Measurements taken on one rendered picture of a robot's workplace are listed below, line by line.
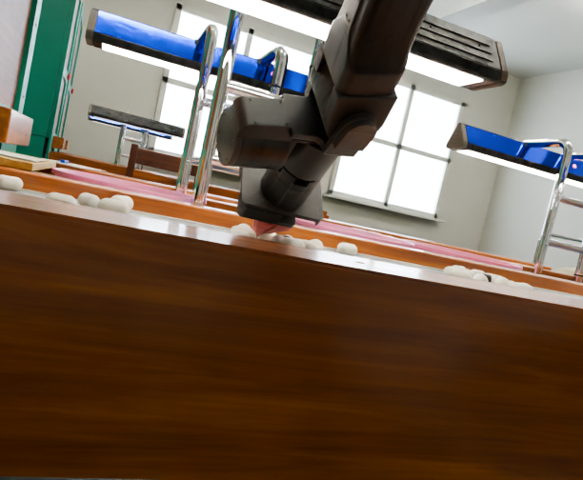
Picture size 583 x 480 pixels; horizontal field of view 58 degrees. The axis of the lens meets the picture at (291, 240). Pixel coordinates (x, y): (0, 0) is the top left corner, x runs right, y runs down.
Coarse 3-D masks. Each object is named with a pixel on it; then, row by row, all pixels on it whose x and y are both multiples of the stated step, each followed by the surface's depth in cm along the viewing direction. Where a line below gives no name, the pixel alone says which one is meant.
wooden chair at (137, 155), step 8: (136, 152) 295; (144, 152) 297; (152, 152) 298; (160, 152) 300; (136, 160) 296; (144, 160) 298; (152, 160) 299; (160, 160) 300; (168, 160) 301; (176, 160) 303; (128, 168) 295; (160, 168) 301; (168, 168) 302; (176, 168) 303; (192, 168) 306; (128, 176) 295
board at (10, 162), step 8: (0, 160) 72; (8, 160) 72; (16, 160) 73; (24, 160) 76; (48, 160) 100; (16, 168) 73; (24, 168) 73; (32, 168) 74; (40, 168) 82; (48, 168) 92
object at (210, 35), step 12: (204, 36) 112; (216, 36) 106; (204, 48) 105; (276, 48) 112; (204, 60) 105; (264, 60) 121; (276, 60) 110; (288, 60) 112; (204, 72) 105; (276, 72) 110; (204, 84) 106; (276, 84) 110; (204, 96) 106; (192, 108) 106; (192, 120) 106; (192, 132) 106; (192, 144) 107; (192, 156) 107; (180, 168) 107; (216, 168) 109; (180, 180) 107
